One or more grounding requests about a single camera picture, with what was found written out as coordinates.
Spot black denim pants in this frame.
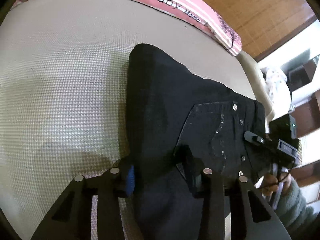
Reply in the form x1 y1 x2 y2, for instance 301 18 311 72
126 44 265 239

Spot person's right hand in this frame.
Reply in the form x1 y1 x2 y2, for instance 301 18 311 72
260 173 292 197

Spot beige cushion at bedside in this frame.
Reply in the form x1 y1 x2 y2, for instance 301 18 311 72
236 51 274 122

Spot wooden bamboo headboard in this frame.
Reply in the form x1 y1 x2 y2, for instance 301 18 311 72
203 0 317 61

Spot beige textured mattress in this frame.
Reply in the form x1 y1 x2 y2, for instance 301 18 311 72
1 0 254 239

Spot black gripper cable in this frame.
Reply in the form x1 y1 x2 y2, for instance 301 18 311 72
260 162 296 189

